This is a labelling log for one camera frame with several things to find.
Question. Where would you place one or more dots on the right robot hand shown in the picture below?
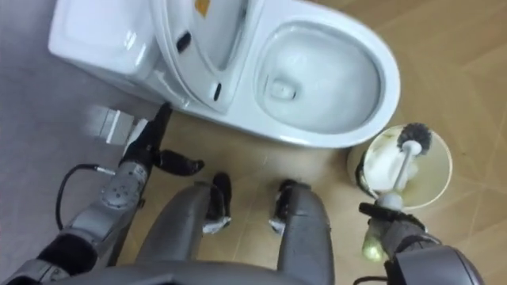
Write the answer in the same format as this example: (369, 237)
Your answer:
(396, 229)

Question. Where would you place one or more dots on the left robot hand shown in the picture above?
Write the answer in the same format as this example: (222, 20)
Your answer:
(144, 144)

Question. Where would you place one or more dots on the white toilet brush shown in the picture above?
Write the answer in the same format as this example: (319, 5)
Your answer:
(404, 166)

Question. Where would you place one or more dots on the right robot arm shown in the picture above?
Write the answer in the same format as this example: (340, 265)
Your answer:
(435, 265)

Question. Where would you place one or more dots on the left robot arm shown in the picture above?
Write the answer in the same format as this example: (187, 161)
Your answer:
(119, 190)

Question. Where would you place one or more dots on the white toilet brush holder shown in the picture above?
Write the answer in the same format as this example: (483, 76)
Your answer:
(380, 166)

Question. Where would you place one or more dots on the cream waste bin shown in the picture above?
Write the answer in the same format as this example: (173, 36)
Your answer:
(435, 174)

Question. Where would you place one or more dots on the robot legs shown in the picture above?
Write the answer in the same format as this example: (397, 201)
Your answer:
(301, 229)

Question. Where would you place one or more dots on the white toilet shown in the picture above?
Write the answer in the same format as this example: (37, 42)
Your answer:
(119, 39)

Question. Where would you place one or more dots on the robot body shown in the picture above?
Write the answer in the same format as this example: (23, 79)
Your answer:
(178, 275)

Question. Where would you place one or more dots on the white wall box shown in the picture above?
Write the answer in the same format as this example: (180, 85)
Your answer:
(115, 126)

